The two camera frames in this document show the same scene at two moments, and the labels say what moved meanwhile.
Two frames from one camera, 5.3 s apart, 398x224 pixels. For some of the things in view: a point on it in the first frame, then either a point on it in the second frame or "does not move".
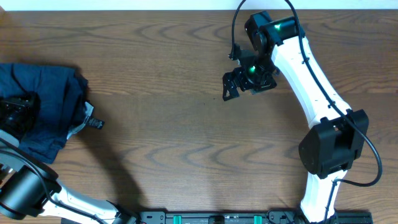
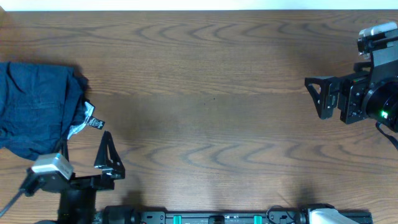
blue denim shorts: (60, 91) does not move
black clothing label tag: (96, 123) does not move
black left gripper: (15, 112) -> (90, 181)
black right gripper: (240, 74) -> (355, 87)
